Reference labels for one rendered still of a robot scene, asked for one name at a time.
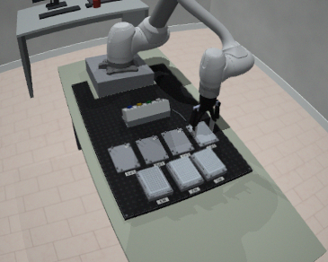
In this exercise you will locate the white button panel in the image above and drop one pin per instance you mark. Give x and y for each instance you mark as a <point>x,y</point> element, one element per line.
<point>157,109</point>

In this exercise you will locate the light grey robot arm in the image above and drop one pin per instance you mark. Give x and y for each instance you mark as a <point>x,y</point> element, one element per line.
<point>215,66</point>

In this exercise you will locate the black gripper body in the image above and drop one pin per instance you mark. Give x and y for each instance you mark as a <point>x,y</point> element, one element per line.
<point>206,101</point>

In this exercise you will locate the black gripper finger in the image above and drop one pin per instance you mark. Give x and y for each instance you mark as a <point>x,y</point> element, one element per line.
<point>215,116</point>
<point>196,110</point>

